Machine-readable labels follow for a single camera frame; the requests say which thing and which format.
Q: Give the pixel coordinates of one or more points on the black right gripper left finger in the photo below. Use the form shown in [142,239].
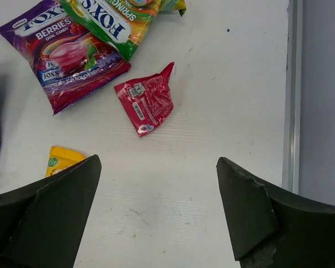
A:
[42,224]

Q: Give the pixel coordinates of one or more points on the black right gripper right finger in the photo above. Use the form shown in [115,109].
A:
[271,227]

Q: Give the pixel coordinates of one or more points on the yellow M&M's packet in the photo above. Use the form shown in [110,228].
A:
[61,158]

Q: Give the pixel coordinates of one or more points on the purple Fox's berries candy bag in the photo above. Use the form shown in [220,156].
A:
[69,62]

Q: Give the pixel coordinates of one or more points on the red small snack packet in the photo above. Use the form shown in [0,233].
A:
[147,101]

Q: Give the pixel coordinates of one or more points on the green Fox's spring candy bag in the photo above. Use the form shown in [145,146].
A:
[122,24]

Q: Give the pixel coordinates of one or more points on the aluminium table edge rail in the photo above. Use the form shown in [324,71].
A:
[293,91]

